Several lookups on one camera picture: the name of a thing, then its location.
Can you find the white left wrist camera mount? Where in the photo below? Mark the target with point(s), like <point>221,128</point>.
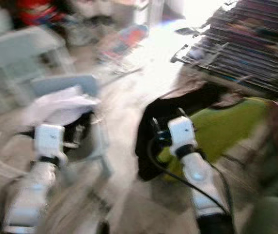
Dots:
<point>50,139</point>

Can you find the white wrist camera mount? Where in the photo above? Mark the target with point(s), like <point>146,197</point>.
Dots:
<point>50,139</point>
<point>182,130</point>

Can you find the black shirt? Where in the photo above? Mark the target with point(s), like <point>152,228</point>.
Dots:
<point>151,122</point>

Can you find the colourful baby bouncer seat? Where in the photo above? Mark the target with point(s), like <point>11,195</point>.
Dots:
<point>124,41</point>

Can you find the small pale child table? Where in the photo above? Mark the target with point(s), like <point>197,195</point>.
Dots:
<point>22,46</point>

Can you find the white printed shirt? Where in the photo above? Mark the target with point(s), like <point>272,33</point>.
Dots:
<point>61,107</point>

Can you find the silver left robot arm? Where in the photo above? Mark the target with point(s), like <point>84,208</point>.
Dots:
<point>34,195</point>

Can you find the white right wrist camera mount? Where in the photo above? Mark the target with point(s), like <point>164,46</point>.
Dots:
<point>182,130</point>

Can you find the black metal drying rack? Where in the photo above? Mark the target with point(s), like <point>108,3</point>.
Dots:
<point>246,44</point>

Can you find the lime green shirt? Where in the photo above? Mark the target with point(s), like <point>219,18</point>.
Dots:
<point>227,122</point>

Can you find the red printed bag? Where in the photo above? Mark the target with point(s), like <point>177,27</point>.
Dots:
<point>39,12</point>

